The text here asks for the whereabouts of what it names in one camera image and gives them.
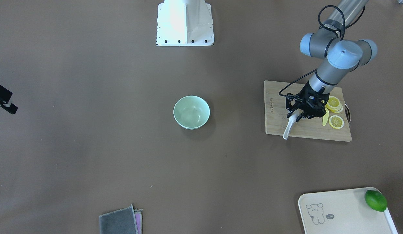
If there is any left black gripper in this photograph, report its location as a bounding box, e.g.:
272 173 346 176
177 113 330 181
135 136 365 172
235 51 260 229
285 83 330 123

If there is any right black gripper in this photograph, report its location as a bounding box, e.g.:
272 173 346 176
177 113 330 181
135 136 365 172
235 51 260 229
0 85 18 114

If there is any white ceramic spoon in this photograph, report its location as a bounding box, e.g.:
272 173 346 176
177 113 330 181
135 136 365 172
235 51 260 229
283 110 300 140

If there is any light green bowl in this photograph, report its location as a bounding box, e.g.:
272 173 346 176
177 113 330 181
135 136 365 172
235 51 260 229
173 95 211 130

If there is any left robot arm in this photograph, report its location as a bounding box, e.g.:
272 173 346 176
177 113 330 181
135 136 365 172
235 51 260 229
284 0 378 121

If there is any wooden cutting board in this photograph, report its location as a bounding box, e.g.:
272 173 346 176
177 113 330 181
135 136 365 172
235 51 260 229
264 81 352 142

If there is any yellow plastic knife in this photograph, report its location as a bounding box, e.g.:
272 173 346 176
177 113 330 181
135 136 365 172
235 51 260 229
322 108 330 126

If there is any upper lemon slice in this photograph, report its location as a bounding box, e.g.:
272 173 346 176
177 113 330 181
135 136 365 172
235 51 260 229
325 96 343 113

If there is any lemon slice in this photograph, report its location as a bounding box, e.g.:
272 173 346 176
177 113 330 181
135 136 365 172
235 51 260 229
328 115 345 129
325 96 343 113

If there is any lower lemon slice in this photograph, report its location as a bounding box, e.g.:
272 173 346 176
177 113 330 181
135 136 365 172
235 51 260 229
328 115 345 129

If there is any cream rabbit tray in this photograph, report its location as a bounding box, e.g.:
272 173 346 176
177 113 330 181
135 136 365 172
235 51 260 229
298 187 397 234

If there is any green lime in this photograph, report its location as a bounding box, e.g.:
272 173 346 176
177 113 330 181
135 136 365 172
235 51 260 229
364 190 387 212

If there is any grey folded cloth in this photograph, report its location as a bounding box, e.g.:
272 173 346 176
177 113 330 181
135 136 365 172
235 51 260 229
99 204 142 234

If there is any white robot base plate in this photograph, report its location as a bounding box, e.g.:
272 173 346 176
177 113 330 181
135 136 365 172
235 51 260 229
156 0 215 46

